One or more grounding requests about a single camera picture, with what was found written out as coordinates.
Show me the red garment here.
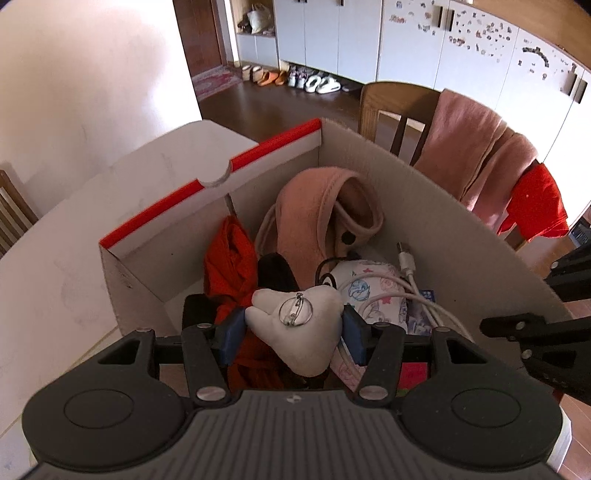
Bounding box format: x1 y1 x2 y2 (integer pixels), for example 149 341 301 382
204 216 287 393

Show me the printed pastel pouch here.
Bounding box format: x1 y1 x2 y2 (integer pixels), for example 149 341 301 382
330 259 437 379

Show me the white cabinet with black handles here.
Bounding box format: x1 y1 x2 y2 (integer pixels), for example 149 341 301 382
235 0 384 86

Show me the white usb cable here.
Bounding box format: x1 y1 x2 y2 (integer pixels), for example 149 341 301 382
339 242 476 344

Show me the pink fringed scarf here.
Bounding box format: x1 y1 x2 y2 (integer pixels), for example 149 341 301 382
412 89 541 232

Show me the wooden slat-back chair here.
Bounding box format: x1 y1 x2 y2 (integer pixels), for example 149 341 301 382
0 170 40 259

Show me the white cabinet with stickers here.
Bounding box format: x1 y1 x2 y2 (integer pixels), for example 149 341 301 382
376 0 591 160

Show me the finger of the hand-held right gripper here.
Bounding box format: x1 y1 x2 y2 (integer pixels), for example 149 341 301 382
549 247 591 305
479 313 591 402

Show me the red patterned rug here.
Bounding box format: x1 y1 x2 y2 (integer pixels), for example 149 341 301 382
191 65 243 100

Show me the beige tote bag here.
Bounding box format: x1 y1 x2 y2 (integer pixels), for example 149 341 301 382
247 4 273 34

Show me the wooden chair with black seat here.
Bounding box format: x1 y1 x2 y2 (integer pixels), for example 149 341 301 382
358 82 532 252

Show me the row of shoes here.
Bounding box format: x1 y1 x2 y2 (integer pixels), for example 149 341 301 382
241 64 343 95

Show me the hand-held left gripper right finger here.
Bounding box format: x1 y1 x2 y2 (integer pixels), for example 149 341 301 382
343 305 500 408

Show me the white plush brooch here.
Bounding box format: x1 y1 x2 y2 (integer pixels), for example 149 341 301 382
245 284 345 377

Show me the red cloth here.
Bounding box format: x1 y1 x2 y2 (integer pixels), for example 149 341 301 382
496 161 570 241

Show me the brown wooden door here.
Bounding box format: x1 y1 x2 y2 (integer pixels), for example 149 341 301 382
173 0 227 77

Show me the red and white cardboard box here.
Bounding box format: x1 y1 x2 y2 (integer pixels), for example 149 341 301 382
98 117 574 398

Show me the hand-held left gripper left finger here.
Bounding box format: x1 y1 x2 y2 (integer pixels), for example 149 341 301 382
99 308 249 408

